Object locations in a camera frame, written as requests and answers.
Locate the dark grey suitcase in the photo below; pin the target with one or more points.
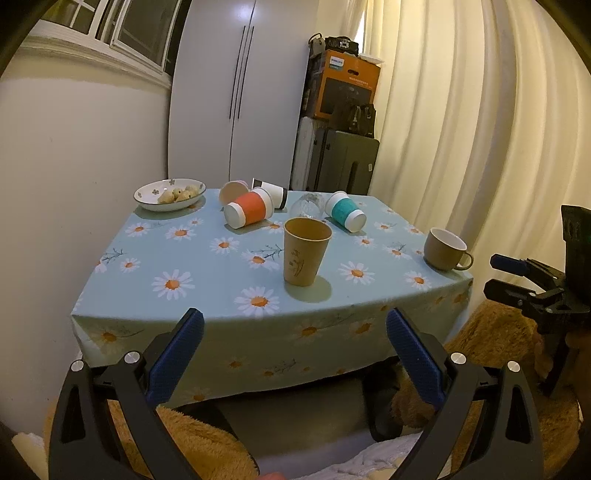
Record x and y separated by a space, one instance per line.
328 160

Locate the clear glass cup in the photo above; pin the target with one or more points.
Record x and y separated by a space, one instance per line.
310 205

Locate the white flowered snack plate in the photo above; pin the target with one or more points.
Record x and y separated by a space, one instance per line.
169 195

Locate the black bag on box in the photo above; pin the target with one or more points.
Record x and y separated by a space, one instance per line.
317 45

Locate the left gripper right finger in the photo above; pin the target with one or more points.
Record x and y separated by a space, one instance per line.
506 443

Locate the daisy print blue tablecloth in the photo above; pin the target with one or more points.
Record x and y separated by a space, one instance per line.
260 332

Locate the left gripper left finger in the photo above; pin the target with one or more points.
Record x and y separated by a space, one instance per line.
84 443

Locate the orange black cardboard box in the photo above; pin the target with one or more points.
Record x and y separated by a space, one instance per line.
332 77

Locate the window with white frame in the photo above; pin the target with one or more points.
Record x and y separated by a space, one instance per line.
138 38

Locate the brown kraft paper cup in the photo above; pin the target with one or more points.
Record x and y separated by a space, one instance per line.
305 243

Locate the orange sleeve paper cup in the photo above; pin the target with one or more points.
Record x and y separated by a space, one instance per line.
249 208

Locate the white quilted cushion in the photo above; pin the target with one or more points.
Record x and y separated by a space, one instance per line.
375 462

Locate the white double door cabinet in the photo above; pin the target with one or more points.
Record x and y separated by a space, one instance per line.
236 90

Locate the black banded paper cup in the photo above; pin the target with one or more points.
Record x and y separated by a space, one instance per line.
278 194

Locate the cream curtain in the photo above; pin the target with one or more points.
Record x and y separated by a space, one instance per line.
483 115

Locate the beige ceramic mug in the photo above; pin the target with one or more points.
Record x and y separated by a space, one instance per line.
445 251

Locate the teal sleeve paper cup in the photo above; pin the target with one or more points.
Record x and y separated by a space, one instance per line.
344 211

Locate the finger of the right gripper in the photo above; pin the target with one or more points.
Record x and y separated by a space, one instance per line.
531 304
542 275

